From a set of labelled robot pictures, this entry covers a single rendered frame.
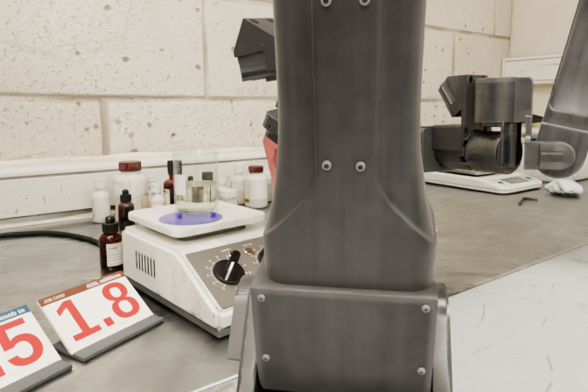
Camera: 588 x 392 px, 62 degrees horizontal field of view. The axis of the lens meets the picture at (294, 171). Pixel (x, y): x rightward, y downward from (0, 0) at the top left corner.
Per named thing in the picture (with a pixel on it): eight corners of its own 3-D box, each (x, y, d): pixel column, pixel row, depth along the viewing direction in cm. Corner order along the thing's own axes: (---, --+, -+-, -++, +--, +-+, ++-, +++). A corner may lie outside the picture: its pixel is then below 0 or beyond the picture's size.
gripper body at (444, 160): (414, 128, 71) (453, 129, 65) (461, 125, 77) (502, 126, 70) (413, 171, 72) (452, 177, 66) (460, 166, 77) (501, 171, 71)
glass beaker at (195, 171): (213, 220, 54) (211, 148, 53) (165, 219, 54) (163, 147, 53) (227, 209, 60) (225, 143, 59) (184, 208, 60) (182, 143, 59)
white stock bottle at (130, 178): (121, 226, 86) (118, 164, 84) (110, 219, 90) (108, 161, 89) (154, 220, 89) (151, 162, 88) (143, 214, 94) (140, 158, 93)
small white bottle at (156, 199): (151, 221, 89) (150, 181, 88) (167, 221, 89) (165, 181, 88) (147, 225, 86) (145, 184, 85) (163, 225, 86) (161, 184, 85)
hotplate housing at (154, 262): (320, 304, 52) (320, 231, 51) (217, 344, 43) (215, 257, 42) (206, 256, 68) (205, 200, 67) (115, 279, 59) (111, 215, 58)
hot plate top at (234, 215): (269, 220, 56) (269, 212, 56) (176, 239, 48) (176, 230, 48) (212, 204, 65) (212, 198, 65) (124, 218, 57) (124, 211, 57)
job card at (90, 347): (164, 321, 48) (162, 281, 47) (83, 362, 40) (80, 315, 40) (121, 308, 51) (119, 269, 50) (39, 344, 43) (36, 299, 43)
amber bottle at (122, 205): (129, 231, 82) (127, 190, 81) (115, 230, 82) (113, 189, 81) (138, 227, 84) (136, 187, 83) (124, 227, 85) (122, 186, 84)
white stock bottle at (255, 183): (270, 205, 103) (270, 164, 102) (262, 209, 99) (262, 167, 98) (250, 203, 105) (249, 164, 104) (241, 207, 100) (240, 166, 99)
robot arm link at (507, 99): (470, 76, 61) (580, 71, 56) (478, 80, 69) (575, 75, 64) (468, 168, 63) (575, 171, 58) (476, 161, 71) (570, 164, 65)
